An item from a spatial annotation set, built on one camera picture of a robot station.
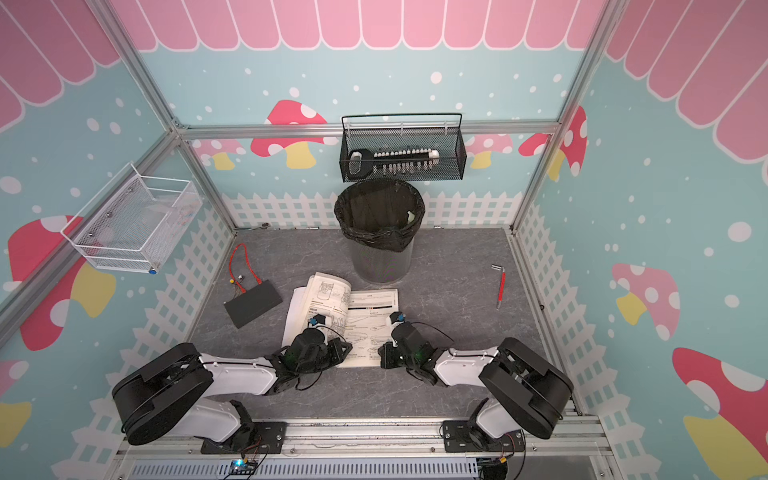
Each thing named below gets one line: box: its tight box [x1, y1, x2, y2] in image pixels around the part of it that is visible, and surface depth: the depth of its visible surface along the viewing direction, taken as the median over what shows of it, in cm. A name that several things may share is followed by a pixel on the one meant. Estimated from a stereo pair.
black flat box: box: [223, 279, 283, 329], surface depth 101 cm
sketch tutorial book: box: [281, 272, 399, 368], surface depth 95 cm
